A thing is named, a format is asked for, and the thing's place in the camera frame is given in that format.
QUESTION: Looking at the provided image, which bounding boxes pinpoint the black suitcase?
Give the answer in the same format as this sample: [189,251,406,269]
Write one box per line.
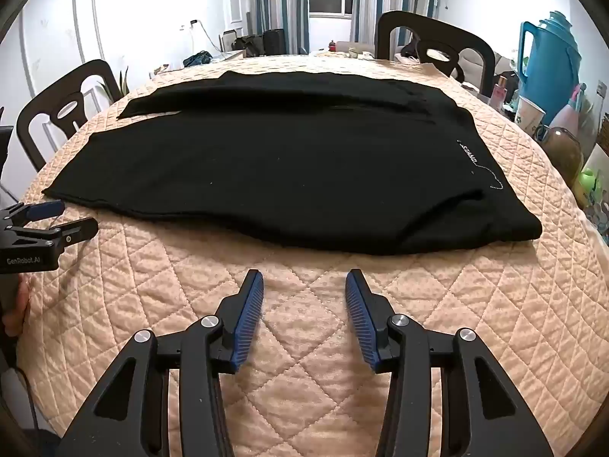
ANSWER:
[263,29,286,55]

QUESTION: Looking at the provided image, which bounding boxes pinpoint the white paper cup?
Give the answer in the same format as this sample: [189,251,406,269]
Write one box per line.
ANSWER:
[514,95,546,130]

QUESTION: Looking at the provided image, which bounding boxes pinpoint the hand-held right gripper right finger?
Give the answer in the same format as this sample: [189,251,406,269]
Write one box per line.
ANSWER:
[345,269,555,457]

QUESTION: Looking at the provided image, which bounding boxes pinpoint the green toy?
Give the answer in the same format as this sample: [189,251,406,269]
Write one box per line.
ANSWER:
[573,166,603,201]

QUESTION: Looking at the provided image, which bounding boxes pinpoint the black bag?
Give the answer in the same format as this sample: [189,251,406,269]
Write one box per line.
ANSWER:
[232,33,263,58]

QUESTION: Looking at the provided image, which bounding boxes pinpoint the blue thermos jug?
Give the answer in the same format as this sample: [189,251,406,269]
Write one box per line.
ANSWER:
[518,11,583,127]

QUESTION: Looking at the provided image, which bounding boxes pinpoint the peach quilted blanket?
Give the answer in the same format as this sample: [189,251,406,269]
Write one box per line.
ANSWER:
[10,52,609,457]

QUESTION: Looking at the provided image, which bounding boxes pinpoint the black pants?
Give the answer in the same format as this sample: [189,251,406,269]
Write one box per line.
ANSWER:
[42,70,544,255]

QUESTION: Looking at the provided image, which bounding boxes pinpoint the dark wooden chair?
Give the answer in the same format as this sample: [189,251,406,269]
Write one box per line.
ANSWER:
[376,10,496,98]
[16,59,123,172]

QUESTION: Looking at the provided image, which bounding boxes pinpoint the person's left hand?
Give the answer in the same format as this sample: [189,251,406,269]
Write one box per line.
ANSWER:
[0,278,30,339]

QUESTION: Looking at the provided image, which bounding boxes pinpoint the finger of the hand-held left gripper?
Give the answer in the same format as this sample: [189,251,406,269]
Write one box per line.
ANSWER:
[12,217,99,248]
[0,200,66,224]

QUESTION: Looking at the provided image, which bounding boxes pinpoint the green potted plant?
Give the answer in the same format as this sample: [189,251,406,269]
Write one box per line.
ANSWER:
[97,69,130,103]

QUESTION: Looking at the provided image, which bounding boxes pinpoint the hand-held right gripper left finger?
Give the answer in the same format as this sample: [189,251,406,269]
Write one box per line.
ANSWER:
[57,269,265,457]

